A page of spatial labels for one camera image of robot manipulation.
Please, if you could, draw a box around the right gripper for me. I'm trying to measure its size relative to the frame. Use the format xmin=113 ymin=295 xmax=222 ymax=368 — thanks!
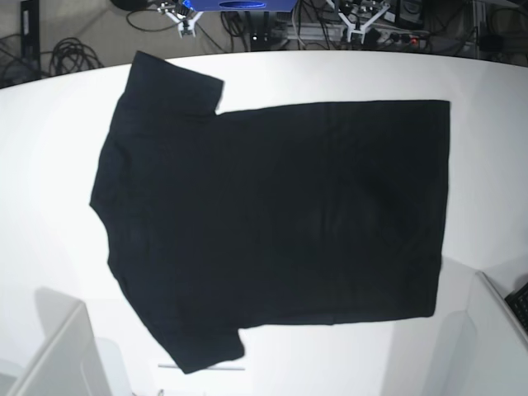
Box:
xmin=158 ymin=1 xmax=204 ymax=38

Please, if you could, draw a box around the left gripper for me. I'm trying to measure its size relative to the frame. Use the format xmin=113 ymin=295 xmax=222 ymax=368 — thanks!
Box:
xmin=337 ymin=0 xmax=390 ymax=44

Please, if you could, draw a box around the black T-shirt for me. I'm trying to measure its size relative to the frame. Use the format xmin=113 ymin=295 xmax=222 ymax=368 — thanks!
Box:
xmin=91 ymin=52 xmax=450 ymax=374

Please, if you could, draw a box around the blue box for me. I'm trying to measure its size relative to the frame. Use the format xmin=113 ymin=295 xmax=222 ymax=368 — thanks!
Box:
xmin=184 ymin=0 xmax=297 ymax=12

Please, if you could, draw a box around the white power strip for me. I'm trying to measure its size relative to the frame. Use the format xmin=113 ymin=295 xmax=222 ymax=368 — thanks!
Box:
xmin=284 ymin=22 xmax=432 ymax=45

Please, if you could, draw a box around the black keyboard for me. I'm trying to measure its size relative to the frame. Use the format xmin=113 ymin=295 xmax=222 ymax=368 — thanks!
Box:
xmin=505 ymin=284 xmax=528 ymax=331

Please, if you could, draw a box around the white right partition panel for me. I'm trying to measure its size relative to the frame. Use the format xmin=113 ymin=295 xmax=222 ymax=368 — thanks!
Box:
xmin=422 ymin=272 xmax=527 ymax=396

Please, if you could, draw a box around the white partition panel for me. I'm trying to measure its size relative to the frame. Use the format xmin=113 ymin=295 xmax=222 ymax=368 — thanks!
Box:
xmin=7 ymin=300 xmax=112 ymax=396
xmin=422 ymin=272 xmax=527 ymax=396

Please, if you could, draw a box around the white left partition panel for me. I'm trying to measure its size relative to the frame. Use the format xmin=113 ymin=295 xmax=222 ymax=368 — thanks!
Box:
xmin=7 ymin=300 xmax=112 ymax=396

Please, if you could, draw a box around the coiled black cable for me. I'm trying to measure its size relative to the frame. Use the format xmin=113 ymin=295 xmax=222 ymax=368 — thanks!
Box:
xmin=48 ymin=36 xmax=104 ymax=78

